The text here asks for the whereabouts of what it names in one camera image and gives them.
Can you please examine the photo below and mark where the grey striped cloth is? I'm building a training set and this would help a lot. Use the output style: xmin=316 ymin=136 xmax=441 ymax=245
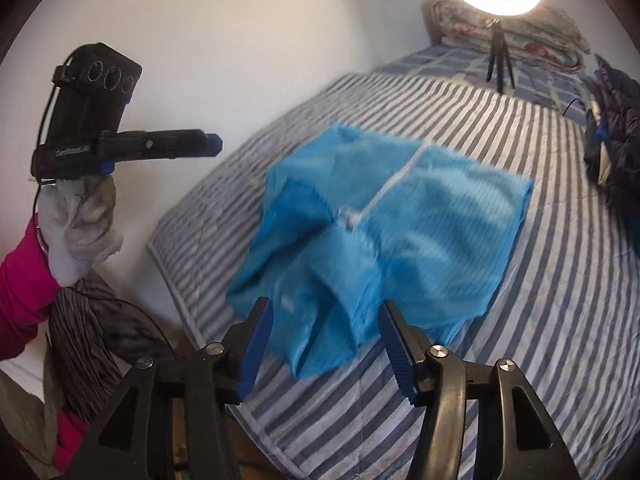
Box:
xmin=47 ymin=272 xmax=176 ymax=426

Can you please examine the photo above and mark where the pink clothing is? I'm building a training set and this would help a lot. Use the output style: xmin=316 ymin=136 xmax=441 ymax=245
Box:
xmin=54 ymin=409 xmax=92 ymax=475

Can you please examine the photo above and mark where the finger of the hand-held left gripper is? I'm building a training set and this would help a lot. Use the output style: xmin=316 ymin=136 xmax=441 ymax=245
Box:
xmin=102 ymin=129 xmax=224 ymax=163

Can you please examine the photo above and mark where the person's left forearm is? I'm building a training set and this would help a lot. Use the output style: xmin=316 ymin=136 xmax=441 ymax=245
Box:
xmin=0 ymin=212 xmax=63 ymax=361

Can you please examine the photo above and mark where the dark clothes pile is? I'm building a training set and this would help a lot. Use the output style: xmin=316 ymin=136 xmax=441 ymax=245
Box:
xmin=582 ymin=52 xmax=640 ymax=211

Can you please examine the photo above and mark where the grey-green cloth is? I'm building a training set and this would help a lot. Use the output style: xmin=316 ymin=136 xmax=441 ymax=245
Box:
xmin=0 ymin=345 xmax=66 ymax=478

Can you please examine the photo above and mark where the light blue pinstriped garment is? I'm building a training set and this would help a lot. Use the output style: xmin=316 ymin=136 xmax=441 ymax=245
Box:
xmin=225 ymin=122 xmax=535 ymax=380

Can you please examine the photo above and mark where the blue plaid bed sheet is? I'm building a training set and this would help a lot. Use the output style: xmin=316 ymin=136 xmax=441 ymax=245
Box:
xmin=380 ymin=42 xmax=601 ymax=123

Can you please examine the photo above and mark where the grey striped bed sheet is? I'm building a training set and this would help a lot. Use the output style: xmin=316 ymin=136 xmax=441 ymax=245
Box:
xmin=146 ymin=72 xmax=640 ymax=480

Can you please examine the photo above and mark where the floral folded quilt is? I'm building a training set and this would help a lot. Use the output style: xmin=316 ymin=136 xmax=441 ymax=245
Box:
xmin=432 ymin=0 xmax=592 ymax=73

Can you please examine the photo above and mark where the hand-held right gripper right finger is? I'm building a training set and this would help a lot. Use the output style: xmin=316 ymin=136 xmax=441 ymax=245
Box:
xmin=377 ymin=299 xmax=583 ymax=480

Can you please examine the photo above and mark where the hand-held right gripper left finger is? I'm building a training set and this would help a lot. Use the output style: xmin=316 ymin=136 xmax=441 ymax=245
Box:
xmin=62 ymin=296 xmax=276 ymax=480

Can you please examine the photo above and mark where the person's left hand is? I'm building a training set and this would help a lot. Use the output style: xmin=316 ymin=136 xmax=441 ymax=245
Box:
xmin=37 ymin=175 xmax=125 ymax=288

